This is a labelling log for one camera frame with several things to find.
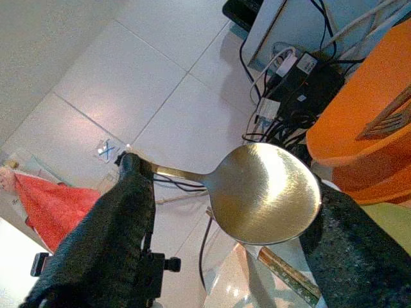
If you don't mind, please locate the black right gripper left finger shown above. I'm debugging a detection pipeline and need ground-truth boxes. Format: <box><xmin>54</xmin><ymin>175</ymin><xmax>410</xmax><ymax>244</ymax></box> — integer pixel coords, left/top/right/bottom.
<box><xmin>21</xmin><ymin>152</ymin><xmax>158</xmax><ymax>308</ymax></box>

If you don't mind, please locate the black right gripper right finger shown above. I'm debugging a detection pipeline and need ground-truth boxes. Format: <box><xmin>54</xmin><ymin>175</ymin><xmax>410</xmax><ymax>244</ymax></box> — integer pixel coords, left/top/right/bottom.
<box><xmin>300</xmin><ymin>179</ymin><xmax>411</xmax><ymax>308</ymax></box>

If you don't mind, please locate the light green plate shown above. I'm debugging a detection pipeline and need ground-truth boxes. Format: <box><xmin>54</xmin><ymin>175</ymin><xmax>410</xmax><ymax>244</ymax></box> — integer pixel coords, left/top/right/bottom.
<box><xmin>359</xmin><ymin>201</ymin><xmax>411</xmax><ymax>257</ymax></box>

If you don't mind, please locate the gold metal spoon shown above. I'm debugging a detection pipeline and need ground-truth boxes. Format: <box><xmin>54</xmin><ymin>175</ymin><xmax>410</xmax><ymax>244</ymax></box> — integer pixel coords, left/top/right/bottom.
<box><xmin>150</xmin><ymin>142</ymin><xmax>322</xmax><ymax>246</ymax></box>

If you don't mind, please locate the red cloth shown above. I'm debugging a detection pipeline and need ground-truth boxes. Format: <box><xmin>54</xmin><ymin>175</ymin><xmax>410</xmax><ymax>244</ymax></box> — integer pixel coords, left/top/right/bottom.
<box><xmin>14</xmin><ymin>172</ymin><xmax>101</xmax><ymax>254</ymax></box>

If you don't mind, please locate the brown wooden chopstick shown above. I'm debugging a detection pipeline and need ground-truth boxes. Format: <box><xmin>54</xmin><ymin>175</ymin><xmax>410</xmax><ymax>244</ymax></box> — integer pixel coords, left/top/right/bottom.
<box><xmin>258</xmin><ymin>246</ymin><xmax>322</xmax><ymax>307</ymax></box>

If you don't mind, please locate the orange plate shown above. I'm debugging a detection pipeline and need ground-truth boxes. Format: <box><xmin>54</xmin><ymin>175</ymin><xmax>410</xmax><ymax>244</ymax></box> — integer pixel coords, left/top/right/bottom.
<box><xmin>332</xmin><ymin>150</ymin><xmax>411</xmax><ymax>206</ymax></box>

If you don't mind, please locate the orange bowl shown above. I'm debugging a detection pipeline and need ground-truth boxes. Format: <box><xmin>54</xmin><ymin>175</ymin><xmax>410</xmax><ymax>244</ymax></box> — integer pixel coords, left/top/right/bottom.
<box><xmin>306</xmin><ymin>17</ymin><xmax>411</xmax><ymax>167</ymax></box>

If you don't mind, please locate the black power strip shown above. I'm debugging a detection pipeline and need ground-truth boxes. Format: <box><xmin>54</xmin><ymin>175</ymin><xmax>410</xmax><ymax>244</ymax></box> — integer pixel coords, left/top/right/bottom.
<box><xmin>266</xmin><ymin>53</ymin><xmax>346</xmax><ymax>142</ymax></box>

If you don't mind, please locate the white power plug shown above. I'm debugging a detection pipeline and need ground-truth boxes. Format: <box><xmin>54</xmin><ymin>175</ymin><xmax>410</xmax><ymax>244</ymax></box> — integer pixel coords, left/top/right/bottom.
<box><xmin>275</xmin><ymin>47</ymin><xmax>299</xmax><ymax>78</ymax></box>

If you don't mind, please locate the black power adapter box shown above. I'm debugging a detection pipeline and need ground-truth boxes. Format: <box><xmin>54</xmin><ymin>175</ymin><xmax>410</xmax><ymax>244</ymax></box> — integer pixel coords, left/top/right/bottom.
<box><xmin>222</xmin><ymin>0</ymin><xmax>267</xmax><ymax>33</ymax></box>

